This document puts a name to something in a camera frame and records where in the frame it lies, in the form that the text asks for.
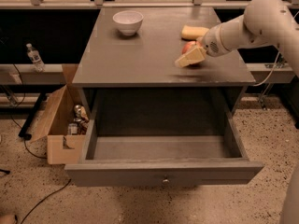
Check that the cardboard box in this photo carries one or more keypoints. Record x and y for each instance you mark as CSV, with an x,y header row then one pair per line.
x,y
53,125

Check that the grey low shelf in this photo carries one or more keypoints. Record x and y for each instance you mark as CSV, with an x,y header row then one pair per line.
x,y
267,73
26,74

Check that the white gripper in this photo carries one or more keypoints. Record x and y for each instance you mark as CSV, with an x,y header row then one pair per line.
x,y
211,41

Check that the grey open top drawer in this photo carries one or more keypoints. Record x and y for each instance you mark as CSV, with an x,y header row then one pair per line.
x,y
136,137

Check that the grey low shelf left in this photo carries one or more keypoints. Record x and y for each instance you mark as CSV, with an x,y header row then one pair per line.
x,y
26,74

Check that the yellow sponge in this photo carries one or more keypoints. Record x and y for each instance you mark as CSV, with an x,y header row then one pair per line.
x,y
193,33

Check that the red apple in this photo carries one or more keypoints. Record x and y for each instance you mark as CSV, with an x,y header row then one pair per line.
x,y
192,53

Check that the clear plastic water bottle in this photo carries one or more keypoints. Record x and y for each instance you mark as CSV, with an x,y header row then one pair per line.
x,y
35,58

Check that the grey cabinet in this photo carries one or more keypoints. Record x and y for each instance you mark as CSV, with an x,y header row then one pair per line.
x,y
147,60

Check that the grey low shelf right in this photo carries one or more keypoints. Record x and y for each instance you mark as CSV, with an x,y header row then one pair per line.
x,y
267,73

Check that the metal can in box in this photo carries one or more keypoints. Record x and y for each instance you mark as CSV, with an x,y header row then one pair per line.
x,y
72,129

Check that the metal drawer knob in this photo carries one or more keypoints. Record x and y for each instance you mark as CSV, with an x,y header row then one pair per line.
x,y
166,180

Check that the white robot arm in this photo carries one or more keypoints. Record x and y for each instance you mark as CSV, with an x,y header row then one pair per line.
x,y
264,23

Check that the white ceramic bowl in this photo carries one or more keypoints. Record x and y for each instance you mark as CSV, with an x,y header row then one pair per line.
x,y
128,22

